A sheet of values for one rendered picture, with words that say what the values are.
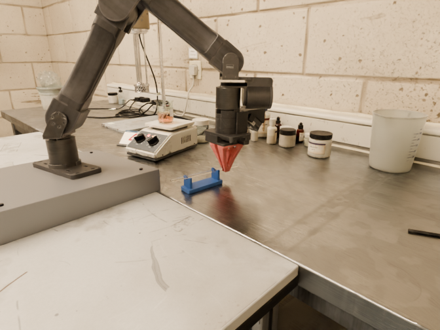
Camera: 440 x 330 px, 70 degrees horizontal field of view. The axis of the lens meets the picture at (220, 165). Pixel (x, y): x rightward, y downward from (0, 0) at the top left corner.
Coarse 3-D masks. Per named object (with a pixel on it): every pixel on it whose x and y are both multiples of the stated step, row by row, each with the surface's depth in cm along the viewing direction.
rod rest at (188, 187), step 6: (216, 174) 75; (186, 180) 70; (204, 180) 75; (210, 180) 75; (216, 180) 75; (222, 180) 75; (186, 186) 71; (192, 186) 72; (198, 186) 72; (204, 186) 72; (210, 186) 73; (186, 192) 70; (192, 192) 70
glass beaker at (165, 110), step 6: (156, 102) 96; (162, 102) 95; (168, 102) 95; (156, 108) 97; (162, 108) 96; (168, 108) 96; (162, 114) 96; (168, 114) 97; (162, 120) 97; (168, 120) 97
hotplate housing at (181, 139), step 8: (144, 128) 100; (152, 128) 100; (184, 128) 100; (192, 128) 102; (168, 136) 93; (176, 136) 95; (184, 136) 98; (192, 136) 102; (168, 144) 93; (176, 144) 96; (184, 144) 99; (192, 144) 103; (128, 152) 96; (136, 152) 93; (144, 152) 92; (160, 152) 91; (168, 152) 94; (176, 152) 97
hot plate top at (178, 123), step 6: (156, 120) 103; (174, 120) 103; (180, 120) 103; (186, 120) 103; (192, 120) 103; (150, 126) 98; (156, 126) 96; (162, 126) 95; (168, 126) 95; (174, 126) 95; (180, 126) 97
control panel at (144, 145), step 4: (140, 132) 99; (144, 132) 98; (148, 132) 97; (152, 136) 95; (160, 136) 94; (164, 136) 93; (132, 140) 97; (144, 140) 95; (160, 140) 93; (128, 144) 96; (132, 144) 95; (136, 144) 95; (140, 144) 94; (144, 144) 94; (148, 144) 93; (156, 144) 92; (160, 144) 91; (136, 148) 93; (140, 148) 93; (144, 148) 92; (148, 148) 92; (152, 148) 91; (156, 148) 90; (152, 152) 90
